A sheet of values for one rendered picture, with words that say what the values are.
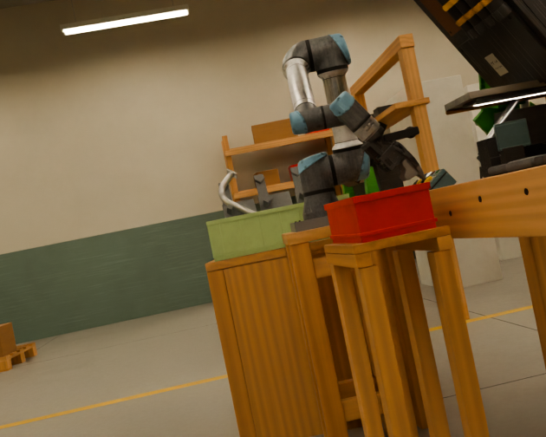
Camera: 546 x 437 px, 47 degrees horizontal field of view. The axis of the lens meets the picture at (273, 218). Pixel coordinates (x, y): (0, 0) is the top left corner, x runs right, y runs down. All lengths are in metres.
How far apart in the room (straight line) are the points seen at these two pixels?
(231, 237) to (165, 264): 6.41
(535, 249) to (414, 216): 1.15
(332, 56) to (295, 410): 1.43
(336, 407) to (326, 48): 1.26
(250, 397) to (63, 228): 6.77
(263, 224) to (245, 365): 0.59
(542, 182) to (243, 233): 1.50
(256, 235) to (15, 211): 6.99
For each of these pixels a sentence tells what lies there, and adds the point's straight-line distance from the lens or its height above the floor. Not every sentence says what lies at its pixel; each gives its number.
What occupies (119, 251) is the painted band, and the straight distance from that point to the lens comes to 9.08.
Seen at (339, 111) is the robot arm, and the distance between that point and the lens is 1.92.
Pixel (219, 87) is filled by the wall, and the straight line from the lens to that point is 9.26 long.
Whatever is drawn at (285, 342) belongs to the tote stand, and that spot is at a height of 0.40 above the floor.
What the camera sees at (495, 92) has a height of 1.12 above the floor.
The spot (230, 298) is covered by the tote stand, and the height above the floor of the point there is 0.63.
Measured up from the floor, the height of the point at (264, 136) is 2.10.
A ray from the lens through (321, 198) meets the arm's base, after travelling 2.30.
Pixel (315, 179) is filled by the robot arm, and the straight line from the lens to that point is 2.30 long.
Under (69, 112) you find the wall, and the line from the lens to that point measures 9.38.
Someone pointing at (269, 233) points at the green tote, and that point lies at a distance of 2.65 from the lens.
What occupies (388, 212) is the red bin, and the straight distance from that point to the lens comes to 1.64.
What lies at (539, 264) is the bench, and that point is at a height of 0.52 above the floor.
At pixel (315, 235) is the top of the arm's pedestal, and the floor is 0.83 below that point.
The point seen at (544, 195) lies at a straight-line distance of 1.43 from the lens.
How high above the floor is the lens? 0.89
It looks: 1 degrees up
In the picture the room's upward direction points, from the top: 11 degrees counter-clockwise
